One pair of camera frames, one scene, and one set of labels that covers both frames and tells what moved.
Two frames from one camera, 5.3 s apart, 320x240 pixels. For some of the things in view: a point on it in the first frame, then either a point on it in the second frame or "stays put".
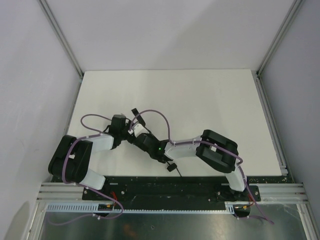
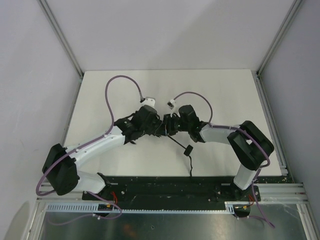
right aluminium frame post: (294, 11) stays put
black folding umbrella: (171, 166) → (186, 120)
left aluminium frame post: (61, 37) stays put
